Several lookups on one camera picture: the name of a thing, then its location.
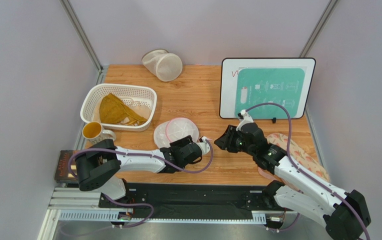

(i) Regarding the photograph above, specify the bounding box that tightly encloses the white mesh laundry bag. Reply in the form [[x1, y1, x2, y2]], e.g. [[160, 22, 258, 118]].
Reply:
[[153, 117, 199, 148]]

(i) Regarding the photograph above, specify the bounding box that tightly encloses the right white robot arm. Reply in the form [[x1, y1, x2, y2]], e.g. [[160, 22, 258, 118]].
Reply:
[[214, 123, 372, 240]]

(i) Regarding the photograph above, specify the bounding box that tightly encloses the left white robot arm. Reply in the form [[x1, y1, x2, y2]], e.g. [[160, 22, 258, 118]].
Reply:
[[68, 136, 211, 200]]

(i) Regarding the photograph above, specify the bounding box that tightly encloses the beige mesh laundry bag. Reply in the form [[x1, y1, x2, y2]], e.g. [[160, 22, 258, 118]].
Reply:
[[141, 49, 183, 82]]

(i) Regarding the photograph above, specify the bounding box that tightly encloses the whiteboard with teal sheet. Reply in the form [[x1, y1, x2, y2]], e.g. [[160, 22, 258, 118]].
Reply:
[[219, 57, 316, 120]]

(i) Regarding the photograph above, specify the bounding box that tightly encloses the floral pink cloth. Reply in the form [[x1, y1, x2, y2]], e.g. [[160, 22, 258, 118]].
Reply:
[[258, 133, 331, 191]]

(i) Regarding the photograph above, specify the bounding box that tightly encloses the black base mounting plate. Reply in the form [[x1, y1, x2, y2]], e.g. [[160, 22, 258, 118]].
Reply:
[[98, 181, 286, 221]]

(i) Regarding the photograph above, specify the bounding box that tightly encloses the white plastic basket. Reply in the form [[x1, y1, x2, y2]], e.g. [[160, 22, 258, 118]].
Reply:
[[80, 83, 157, 132]]

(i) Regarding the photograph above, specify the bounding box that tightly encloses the mustard yellow cloth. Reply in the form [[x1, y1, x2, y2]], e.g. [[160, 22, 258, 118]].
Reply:
[[99, 93, 147, 126]]

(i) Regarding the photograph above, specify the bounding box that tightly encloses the patterned ceramic mug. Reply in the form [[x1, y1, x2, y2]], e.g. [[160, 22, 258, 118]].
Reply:
[[82, 121, 116, 145]]

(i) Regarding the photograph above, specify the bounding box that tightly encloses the dark brown book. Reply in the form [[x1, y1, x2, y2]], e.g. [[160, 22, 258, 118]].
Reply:
[[54, 150, 78, 184]]

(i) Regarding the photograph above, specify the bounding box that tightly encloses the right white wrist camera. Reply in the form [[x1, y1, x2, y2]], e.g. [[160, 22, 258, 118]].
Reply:
[[236, 109, 254, 131]]

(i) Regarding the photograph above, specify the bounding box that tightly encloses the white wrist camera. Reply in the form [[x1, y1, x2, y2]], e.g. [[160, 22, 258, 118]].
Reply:
[[236, 109, 254, 131], [196, 136, 212, 156]]

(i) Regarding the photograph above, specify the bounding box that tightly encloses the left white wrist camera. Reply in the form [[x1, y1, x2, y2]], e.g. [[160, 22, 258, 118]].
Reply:
[[196, 136, 212, 156]]

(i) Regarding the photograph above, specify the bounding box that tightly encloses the aluminium slotted rail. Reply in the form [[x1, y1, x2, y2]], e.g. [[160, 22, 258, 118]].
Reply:
[[49, 183, 269, 225]]

